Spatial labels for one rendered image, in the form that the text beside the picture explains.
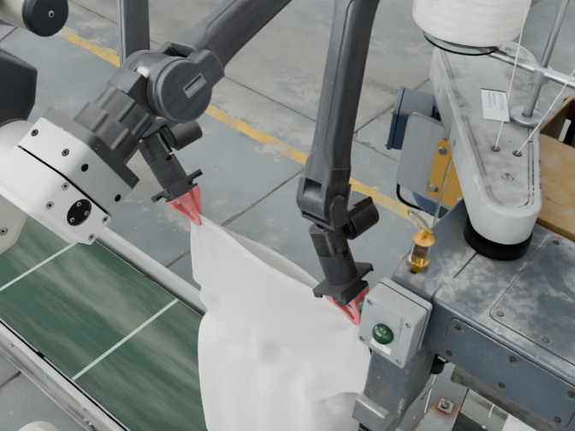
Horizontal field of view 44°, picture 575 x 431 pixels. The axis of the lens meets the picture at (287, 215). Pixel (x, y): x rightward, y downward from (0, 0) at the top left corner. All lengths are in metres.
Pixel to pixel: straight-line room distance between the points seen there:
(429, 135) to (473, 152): 0.26
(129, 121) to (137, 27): 0.56
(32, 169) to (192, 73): 0.22
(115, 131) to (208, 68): 0.14
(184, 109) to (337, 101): 0.30
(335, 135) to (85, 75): 3.01
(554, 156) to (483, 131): 0.18
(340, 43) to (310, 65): 3.03
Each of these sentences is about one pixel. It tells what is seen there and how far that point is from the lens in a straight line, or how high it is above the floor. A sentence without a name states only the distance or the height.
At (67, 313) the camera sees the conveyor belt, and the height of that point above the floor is 0.38.
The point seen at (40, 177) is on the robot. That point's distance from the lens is 0.83.
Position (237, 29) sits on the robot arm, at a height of 1.57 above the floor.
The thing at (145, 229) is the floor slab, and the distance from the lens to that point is 2.98.
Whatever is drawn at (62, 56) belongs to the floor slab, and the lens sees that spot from 4.23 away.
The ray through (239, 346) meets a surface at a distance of 1.50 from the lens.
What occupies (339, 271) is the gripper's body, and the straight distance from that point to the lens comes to 1.20.
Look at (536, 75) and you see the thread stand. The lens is 1.10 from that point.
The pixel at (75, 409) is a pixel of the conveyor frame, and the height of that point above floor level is 0.31.
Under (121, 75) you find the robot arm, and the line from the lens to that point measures 0.91.
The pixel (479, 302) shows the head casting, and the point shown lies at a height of 1.34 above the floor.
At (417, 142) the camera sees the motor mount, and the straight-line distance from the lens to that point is 1.31.
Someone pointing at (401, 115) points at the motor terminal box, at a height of 1.30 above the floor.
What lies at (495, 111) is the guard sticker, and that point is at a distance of 1.15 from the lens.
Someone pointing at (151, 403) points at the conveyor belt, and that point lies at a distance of 1.95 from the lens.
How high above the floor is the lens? 1.99
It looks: 41 degrees down
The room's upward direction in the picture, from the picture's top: 5 degrees clockwise
